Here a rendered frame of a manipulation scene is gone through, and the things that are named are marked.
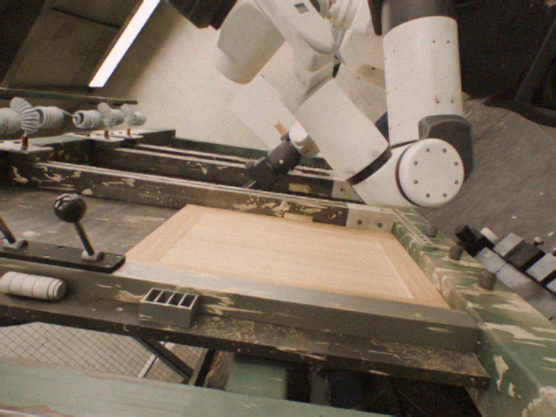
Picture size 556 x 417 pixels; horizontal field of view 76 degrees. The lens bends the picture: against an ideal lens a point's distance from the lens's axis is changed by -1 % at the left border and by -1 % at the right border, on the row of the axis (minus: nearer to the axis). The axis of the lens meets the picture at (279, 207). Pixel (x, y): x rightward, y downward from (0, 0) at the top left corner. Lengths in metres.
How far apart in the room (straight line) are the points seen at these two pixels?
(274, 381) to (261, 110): 4.43
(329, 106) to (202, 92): 6.05
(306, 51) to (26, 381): 0.40
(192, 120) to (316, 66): 6.15
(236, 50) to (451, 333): 0.47
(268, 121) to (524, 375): 4.47
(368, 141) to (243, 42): 0.18
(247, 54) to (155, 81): 6.32
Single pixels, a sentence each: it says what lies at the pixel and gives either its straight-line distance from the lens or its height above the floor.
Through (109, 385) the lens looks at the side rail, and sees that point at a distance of 0.37.
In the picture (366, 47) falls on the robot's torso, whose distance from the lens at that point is 0.67.
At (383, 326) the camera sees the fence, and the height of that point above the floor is 1.00.
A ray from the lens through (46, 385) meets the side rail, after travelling 0.38.
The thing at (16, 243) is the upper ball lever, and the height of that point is 1.47.
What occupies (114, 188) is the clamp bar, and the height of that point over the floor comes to 1.53.
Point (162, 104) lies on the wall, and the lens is 6.72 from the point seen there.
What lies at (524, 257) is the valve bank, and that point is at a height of 0.76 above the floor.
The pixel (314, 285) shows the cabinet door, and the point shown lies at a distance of 0.63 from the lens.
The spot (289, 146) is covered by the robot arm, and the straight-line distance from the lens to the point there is 1.10.
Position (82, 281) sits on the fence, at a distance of 0.60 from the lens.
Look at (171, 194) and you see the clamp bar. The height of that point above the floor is 1.40.
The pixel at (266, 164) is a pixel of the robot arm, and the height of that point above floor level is 1.27.
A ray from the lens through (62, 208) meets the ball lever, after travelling 0.52.
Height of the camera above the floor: 1.29
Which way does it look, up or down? 7 degrees down
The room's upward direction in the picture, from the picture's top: 48 degrees counter-clockwise
